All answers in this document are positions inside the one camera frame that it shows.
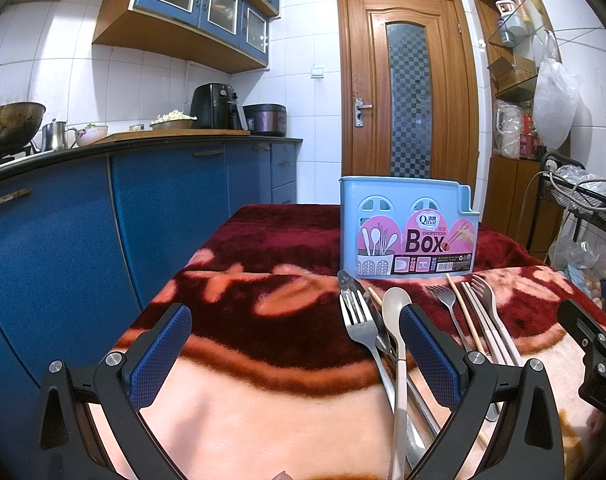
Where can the wooden cutting board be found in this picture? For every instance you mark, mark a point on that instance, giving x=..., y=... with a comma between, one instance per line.
x=168, y=133

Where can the white plastic bag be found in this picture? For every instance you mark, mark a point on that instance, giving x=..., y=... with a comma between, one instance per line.
x=556, y=97

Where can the wooden shelf unit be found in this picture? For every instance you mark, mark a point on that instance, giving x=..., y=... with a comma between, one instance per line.
x=517, y=149

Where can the black wire rack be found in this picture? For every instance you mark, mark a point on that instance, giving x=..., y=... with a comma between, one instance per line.
x=562, y=198

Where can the white jar red label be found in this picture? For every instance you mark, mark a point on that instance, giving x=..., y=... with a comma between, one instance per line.
x=506, y=8

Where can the dark rice cooker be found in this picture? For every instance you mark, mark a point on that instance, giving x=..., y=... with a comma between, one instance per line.
x=266, y=119

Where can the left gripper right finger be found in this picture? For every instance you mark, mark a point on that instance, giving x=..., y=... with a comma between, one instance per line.
x=526, y=442

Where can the large steel fork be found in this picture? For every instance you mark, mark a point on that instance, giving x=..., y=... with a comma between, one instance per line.
x=362, y=328

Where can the blue wall cabinet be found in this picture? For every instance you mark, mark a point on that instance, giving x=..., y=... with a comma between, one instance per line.
x=229, y=35

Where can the white ceramic bowl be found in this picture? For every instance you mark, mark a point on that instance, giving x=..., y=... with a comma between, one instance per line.
x=90, y=134

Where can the black wok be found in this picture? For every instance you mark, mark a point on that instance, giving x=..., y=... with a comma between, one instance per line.
x=19, y=123

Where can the black air fryer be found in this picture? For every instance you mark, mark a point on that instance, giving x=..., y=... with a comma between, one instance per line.
x=215, y=106

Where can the blue plastic utensil box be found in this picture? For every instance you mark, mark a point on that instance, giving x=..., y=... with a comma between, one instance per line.
x=406, y=227

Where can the blue base cabinets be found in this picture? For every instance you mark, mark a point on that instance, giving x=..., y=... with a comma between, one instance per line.
x=89, y=236

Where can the steel door handle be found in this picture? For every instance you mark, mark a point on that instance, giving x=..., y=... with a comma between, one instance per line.
x=359, y=109

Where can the small steel fork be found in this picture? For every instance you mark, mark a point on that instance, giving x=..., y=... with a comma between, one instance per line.
x=447, y=297

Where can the wooden door with glass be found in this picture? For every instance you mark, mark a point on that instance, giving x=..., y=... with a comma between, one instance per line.
x=411, y=59

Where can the red floral fleece blanket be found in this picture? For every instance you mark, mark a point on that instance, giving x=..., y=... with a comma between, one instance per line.
x=269, y=381

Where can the bowl of popcorn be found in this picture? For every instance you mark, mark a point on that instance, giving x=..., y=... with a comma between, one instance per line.
x=173, y=120

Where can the pink plastic fork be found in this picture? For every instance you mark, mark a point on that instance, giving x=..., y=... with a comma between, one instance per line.
x=487, y=295

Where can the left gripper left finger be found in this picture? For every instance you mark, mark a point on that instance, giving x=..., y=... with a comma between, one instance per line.
x=66, y=442

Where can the cardboard box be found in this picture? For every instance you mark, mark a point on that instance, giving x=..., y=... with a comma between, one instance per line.
x=506, y=73

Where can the beige plastic spoon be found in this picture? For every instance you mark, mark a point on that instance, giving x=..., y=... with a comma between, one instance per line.
x=394, y=300

